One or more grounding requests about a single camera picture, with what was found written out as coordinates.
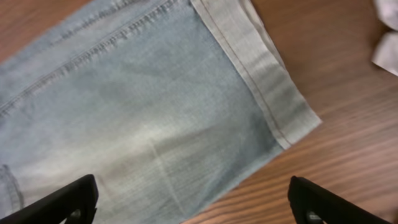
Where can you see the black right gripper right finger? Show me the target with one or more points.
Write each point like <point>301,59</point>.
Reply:
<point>311,203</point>

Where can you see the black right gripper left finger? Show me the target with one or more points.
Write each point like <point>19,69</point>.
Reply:
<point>74,203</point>

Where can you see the light blue denim shorts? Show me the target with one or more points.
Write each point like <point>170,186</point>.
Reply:
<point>169,104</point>

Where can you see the white cloth garment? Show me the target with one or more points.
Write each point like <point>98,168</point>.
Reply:
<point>385,55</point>

